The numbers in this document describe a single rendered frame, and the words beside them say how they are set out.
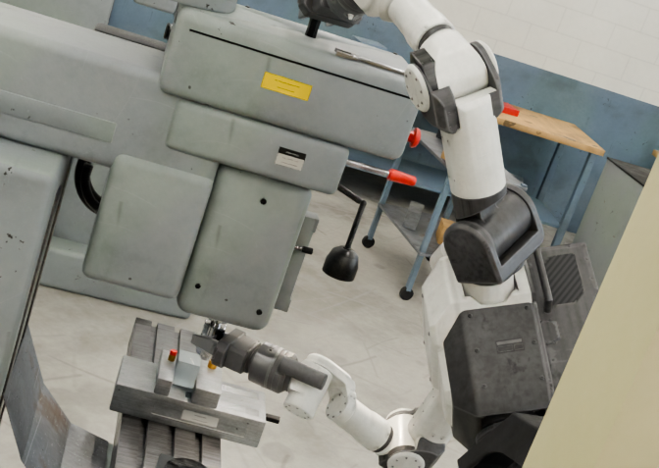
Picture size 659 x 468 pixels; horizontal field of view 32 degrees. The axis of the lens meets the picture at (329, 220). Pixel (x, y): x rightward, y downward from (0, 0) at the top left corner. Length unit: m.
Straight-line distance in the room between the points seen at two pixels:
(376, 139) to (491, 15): 6.94
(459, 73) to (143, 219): 0.70
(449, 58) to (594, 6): 7.48
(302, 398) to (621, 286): 1.84
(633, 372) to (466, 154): 1.36
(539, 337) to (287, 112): 0.60
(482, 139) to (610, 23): 7.54
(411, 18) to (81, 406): 2.97
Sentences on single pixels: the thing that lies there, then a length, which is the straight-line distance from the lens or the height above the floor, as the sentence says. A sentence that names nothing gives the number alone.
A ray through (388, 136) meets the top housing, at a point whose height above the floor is 1.78.
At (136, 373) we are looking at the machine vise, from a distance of 2.69.
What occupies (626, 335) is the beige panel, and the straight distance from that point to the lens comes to 0.46.
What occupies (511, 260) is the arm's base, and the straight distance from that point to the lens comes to 1.89.
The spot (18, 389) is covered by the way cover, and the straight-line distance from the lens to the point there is 2.40.
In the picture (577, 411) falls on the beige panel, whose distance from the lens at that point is 0.48.
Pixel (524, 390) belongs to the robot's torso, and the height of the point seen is 1.53.
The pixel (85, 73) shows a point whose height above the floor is 1.72.
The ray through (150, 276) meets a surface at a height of 1.38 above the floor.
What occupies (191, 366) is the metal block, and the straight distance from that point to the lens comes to 2.64.
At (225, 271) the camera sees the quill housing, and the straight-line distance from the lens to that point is 2.21.
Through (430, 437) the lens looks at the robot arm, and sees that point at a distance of 2.38.
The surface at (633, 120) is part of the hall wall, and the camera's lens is 9.55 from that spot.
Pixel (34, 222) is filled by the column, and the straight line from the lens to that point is 2.06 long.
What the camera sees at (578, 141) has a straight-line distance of 8.53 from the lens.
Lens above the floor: 2.22
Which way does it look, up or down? 17 degrees down
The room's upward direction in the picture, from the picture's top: 19 degrees clockwise
